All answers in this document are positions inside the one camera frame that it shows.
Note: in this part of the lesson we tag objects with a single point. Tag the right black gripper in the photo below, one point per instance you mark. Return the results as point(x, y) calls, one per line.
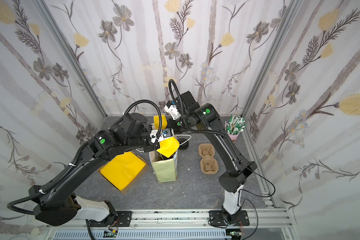
point(174, 122)

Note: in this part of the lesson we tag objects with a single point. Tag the yellow paper napkin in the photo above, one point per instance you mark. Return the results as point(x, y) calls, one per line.
point(168, 147)

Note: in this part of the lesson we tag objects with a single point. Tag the green white paper bag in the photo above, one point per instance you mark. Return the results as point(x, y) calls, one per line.
point(166, 169)

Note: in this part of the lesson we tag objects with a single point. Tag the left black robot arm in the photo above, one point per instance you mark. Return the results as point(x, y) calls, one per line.
point(55, 203)

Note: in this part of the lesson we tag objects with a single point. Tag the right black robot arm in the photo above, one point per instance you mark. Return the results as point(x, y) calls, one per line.
point(206, 120)

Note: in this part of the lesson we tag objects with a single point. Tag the stack of black lids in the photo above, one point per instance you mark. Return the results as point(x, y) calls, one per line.
point(183, 143)

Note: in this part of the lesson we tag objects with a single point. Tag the yellow napkins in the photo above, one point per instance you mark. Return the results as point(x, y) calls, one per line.
point(123, 169)

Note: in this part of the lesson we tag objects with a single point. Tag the brown pulp cup carrier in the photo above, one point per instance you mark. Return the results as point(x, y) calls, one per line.
point(208, 163)

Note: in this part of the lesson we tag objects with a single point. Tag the pink straw holder cup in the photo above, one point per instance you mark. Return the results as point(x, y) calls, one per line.
point(233, 137)

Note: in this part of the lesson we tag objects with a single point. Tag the green white wrapped straws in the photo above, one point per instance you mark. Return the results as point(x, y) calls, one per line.
point(235, 125)

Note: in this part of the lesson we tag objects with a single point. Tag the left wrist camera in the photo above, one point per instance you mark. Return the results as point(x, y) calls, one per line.
point(163, 135)

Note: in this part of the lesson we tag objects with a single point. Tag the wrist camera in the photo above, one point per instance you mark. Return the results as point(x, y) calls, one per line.
point(163, 135)
point(171, 109)

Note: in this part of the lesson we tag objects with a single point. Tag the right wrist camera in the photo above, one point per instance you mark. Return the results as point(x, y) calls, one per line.
point(171, 109)

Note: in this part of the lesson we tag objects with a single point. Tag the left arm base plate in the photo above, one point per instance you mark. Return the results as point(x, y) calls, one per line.
point(124, 219)

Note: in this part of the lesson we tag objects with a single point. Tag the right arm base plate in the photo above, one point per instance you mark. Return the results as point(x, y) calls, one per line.
point(219, 218)

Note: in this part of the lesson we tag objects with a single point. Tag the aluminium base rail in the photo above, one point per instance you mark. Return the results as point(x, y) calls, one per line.
point(265, 224)

